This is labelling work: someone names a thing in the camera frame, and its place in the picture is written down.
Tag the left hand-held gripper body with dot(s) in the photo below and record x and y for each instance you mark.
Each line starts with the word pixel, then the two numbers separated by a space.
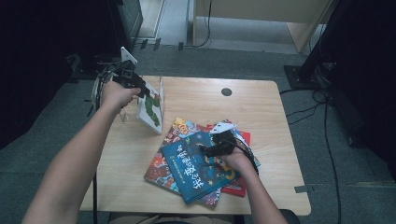
pixel 128 76

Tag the clear acrylic book rack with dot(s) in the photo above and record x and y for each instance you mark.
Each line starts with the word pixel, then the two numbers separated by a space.
pixel 161 88

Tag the person's beige trousers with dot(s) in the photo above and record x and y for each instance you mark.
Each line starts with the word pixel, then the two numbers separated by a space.
pixel 174 219

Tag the black stand base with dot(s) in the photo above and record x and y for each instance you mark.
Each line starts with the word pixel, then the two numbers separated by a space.
pixel 299 76

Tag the small black tape piece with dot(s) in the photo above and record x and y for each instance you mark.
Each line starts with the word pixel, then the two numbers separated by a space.
pixel 181 46
pixel 144 44
pixel 157 44

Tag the white caterpillar picture book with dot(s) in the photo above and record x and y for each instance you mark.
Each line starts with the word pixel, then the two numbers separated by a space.
pixel 149 109

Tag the round dark table grommet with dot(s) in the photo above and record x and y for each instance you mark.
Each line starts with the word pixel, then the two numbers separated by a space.
pixel 226 92

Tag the dark blue monster picture book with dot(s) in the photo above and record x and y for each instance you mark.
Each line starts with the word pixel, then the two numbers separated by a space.
pixel 186 165

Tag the light wooden furniture panel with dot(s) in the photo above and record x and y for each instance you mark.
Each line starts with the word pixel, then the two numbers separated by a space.
pixel 264 9

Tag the red picture book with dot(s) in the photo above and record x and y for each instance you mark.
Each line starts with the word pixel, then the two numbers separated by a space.
pixel 235 188

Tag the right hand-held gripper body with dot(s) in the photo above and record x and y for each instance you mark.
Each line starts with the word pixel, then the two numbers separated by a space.
pixel 225 143

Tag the person's left hand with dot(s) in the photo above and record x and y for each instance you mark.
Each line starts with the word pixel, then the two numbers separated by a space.
pixel 116 96

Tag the black curtain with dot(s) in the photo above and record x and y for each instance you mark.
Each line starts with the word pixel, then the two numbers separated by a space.
pixel 367 62
pixel 37 46

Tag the black cabinet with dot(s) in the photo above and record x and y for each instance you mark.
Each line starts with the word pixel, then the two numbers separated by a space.
pixel 129 18

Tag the light blue monsters picture book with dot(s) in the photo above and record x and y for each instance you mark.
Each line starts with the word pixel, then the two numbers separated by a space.
pixel 162 169

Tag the person's right hand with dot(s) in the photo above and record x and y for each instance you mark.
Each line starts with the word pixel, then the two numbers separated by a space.
pixel 238 161

